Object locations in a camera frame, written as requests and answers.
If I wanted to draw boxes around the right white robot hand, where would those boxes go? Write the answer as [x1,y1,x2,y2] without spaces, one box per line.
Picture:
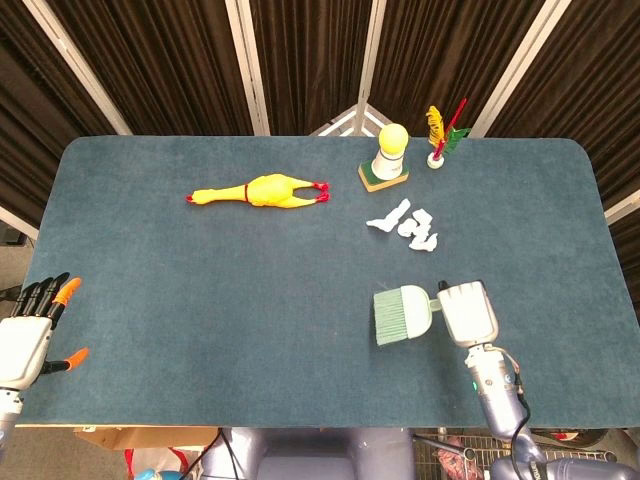
[436,280,500,350]

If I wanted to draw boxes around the white inverted paper cup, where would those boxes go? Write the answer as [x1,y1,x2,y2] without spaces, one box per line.
[373,145,408,182]

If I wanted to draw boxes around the red and white bag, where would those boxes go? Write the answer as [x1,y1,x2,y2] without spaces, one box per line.
[123,446,202,480]

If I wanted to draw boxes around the brown cardboard box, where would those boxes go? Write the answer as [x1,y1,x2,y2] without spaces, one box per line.
[74,425,219,452]

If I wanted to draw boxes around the yellow and green sponge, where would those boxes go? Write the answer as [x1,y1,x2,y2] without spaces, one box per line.
[357,160,411,193]

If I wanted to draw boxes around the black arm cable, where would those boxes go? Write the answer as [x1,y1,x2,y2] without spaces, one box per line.
[508,367,534,480]

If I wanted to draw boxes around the white frame foot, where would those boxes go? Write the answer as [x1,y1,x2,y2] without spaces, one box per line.
[308,101,397,138]

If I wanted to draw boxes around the yellow rubber chicken toy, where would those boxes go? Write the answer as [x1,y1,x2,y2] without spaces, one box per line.
[185,172,331,210]

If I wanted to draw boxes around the white frame rail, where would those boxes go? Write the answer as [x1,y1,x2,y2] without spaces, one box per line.
[603,191,640,224]
[0,204,41,242]

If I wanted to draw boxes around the metal wire rack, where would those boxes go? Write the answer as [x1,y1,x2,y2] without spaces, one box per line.
[412,430,619,480]

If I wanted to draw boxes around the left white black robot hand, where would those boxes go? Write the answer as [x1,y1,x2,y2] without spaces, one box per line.
[0,271,91,392]

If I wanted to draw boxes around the colourful feather shuttlecock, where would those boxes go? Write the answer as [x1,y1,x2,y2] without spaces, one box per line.
[425,97,473,171]

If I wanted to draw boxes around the grey robot torso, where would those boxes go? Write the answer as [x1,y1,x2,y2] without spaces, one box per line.
[201,427,414,480]

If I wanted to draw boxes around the small mint green hand broom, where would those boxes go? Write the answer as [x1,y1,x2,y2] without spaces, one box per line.
[373,284,444,348]

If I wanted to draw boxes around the dark brown curtain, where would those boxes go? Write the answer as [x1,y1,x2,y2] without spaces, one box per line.
[0,0,640,281]

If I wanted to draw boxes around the blue felt table cover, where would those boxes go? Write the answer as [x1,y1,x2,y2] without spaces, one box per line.
[14,135,640,431]

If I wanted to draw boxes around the white frame post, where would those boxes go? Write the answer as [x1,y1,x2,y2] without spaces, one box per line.
[355,0,388,137]
[470,0,564,138]
[224,0,272,137]
[21,0,133,137]

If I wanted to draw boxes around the crumpled white tissue piece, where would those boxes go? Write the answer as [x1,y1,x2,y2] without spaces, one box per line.
[397,209,442,253]
[365,197,413,236]

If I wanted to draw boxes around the yellow ball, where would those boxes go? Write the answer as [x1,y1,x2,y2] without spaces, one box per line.
[378,123,409,154]

